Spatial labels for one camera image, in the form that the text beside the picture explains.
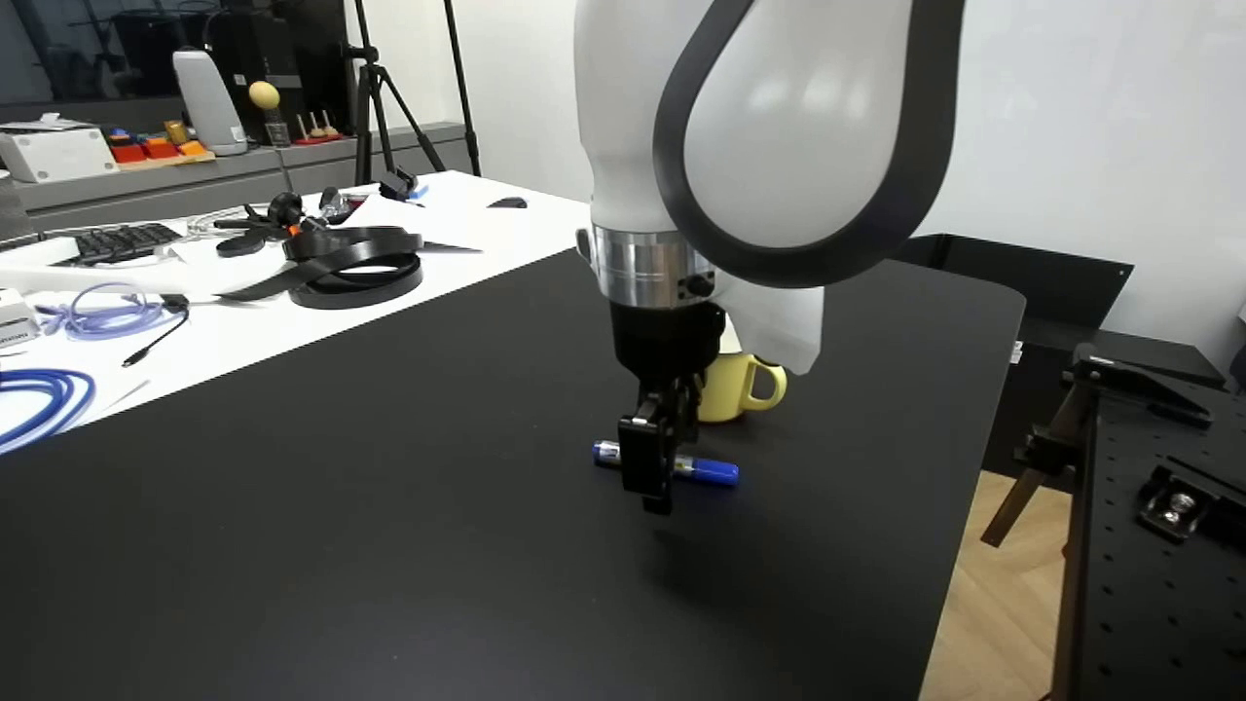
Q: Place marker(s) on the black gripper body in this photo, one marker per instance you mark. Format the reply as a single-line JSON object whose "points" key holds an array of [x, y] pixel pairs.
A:
{"points": [[663, 344]]}

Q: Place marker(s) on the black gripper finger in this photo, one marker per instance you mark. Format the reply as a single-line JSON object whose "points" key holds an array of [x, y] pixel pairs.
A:
{"points": [[642, 457], [687, 418]]}

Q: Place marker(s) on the blue marker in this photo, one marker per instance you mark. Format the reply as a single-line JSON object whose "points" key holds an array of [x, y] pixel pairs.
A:
{"points": [[709, 468]]}

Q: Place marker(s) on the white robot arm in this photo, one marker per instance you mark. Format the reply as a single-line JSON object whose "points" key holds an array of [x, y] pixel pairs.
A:
{"points": [[763, 129]]}

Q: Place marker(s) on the yellow enamel mug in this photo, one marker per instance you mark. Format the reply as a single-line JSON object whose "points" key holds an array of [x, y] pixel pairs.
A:
{"points": [[726, 385]]}

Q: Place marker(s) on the black computer mouse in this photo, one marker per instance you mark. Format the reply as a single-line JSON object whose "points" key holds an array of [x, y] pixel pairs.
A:
{"points": [[507, 203]]}

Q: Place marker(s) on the yellow ball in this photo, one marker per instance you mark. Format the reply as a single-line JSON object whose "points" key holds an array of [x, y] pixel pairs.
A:
{"points": [[267, 94]]}

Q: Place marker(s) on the black perforated breadboard table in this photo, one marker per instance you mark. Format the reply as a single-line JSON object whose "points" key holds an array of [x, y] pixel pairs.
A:
{"points": [[1155, 586]]}

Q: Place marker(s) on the black keyboard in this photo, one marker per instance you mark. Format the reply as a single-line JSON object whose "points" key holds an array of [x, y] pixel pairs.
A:
{"points": [[120, 244]]}

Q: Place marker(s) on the black camera tripod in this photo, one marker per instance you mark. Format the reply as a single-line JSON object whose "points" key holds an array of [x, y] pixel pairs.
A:
{"points": [[391, 91]]}

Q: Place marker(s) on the black metal clamp bracket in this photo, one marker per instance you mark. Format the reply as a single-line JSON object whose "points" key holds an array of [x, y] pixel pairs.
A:
{"points": [[1187, 498]]}

